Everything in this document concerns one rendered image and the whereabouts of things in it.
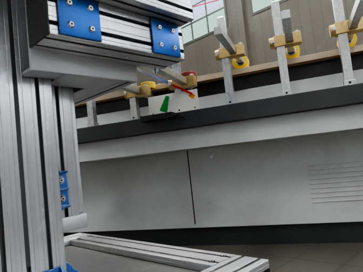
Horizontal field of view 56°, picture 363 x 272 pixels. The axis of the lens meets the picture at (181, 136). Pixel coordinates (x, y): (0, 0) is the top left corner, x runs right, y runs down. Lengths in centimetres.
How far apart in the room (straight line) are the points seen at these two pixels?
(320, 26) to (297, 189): 521
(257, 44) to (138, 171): 564
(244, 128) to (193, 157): 40
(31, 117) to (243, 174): 123
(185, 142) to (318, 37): 530
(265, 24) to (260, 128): 581
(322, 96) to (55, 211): 114
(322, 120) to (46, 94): 113
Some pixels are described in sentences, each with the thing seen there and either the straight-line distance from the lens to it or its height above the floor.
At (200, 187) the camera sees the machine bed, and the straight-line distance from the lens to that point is 185.
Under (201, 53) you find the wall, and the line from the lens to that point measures 818.
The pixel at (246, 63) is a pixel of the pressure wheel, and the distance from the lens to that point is 179.
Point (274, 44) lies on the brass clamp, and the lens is 160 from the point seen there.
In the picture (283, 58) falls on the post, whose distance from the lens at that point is 159.
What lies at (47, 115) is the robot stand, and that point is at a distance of 80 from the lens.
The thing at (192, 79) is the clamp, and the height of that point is 85.
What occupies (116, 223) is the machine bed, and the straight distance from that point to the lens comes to 209.
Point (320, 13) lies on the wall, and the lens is 682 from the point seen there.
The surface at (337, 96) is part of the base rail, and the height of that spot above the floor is 66.
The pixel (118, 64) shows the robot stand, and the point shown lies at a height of 72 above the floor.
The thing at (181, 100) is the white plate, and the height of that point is 76.
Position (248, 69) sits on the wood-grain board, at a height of 88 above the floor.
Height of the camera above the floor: 47
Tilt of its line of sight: 4 degrees up
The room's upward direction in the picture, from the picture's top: 6 degrees counter-clockwise
